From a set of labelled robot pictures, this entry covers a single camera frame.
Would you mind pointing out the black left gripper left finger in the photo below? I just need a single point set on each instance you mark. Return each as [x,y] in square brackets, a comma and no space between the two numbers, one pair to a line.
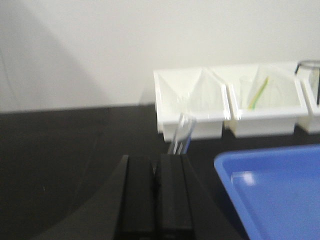
[122,209]

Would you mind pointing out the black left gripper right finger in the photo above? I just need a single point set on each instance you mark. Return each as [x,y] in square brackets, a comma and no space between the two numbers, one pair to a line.
[184,209]

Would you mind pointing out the clear glass test tube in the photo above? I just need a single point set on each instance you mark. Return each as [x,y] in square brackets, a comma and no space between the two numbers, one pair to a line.
[182,135]

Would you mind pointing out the blue plastic tray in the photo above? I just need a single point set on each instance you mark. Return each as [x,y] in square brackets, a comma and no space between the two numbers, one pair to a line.
[275,191]

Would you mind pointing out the left white storage bin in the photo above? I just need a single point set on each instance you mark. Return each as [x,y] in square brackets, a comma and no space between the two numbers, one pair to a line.
[197,92]

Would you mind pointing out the white storage bin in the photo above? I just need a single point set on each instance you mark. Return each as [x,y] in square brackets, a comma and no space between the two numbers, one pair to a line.
[197,92]
[311,122]
[278,109]

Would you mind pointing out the green yellow plastic stirrers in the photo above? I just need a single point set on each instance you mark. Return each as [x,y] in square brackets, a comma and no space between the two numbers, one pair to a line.
[257,95]

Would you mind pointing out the middle white storage bin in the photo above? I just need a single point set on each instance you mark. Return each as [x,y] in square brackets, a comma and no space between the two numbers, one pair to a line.
[278,109]

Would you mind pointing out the right white storage bin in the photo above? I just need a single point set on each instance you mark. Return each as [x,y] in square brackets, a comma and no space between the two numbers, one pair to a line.
[311,122]

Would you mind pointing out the black wire tripod stand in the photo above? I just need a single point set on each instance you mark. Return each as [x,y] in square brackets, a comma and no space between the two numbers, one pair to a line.
[310,70]

